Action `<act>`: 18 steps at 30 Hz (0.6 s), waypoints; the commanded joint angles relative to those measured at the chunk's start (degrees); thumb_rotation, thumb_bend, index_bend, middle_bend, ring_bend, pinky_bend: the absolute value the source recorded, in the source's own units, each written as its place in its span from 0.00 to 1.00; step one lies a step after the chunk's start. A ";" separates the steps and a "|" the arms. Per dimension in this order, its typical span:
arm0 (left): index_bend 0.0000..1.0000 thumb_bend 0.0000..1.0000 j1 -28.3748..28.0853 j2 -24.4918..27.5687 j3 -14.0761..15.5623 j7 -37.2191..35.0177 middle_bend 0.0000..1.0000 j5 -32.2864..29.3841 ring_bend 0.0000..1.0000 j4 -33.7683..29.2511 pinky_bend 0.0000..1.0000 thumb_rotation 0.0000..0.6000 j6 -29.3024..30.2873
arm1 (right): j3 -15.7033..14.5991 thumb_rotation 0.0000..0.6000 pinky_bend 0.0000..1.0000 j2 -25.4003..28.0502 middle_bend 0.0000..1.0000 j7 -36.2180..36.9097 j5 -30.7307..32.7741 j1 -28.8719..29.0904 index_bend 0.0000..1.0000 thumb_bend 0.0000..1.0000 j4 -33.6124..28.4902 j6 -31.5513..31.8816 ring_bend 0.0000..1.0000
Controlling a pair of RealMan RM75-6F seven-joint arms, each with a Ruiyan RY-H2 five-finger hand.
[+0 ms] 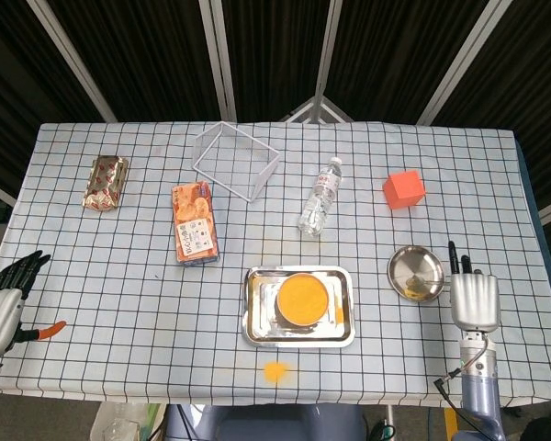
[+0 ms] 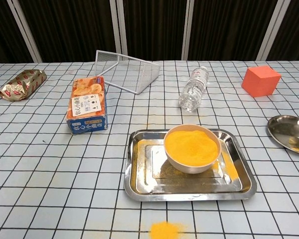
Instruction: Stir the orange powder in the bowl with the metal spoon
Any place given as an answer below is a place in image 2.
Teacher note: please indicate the round steel plate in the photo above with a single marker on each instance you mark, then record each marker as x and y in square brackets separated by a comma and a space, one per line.
[286, 129]

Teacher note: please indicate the gold foil snack packet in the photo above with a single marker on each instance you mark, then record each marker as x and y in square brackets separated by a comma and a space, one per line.
[20, 85]

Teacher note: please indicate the small yellow powder pile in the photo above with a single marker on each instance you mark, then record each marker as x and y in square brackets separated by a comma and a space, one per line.
[164, 231]

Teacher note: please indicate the beige bowl of yellow powder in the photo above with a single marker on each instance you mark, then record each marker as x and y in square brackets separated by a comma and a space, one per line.
[189, 149]

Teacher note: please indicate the black screen panel white frame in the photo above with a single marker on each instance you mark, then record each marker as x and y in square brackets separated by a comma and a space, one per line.
[72, 27]
[226, 27]
[296, 30]
[0, 30]
[154, 27]

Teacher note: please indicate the rectangular steel tray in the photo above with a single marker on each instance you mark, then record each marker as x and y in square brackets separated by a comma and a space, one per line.
[144, 184]

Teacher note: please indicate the orange foam cube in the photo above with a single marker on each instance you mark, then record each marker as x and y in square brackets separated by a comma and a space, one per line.
[259, 82]

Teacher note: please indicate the orange blue cookie box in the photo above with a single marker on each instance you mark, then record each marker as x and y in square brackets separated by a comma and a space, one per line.
[87, 99]

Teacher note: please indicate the white black-grid tablecloth table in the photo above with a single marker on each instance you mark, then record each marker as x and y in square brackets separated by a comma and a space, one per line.
[40, 161]

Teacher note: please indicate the clear plastic water bottle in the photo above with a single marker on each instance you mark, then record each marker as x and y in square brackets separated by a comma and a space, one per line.
[193, 92]

